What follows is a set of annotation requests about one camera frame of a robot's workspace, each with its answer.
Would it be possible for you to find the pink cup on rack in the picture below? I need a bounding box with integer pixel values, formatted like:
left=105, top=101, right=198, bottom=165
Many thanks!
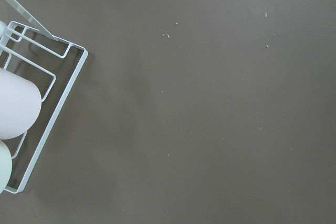
left=1, top=69, right=41, bottom=140

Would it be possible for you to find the mint cup on rack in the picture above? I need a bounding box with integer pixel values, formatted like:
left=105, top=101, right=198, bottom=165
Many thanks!
left=0, top=141, right=12, bottom=193

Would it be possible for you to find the white wire cup rack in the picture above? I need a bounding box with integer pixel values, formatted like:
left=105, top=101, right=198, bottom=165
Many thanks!
left=0, top=0, right=89, bottom=195

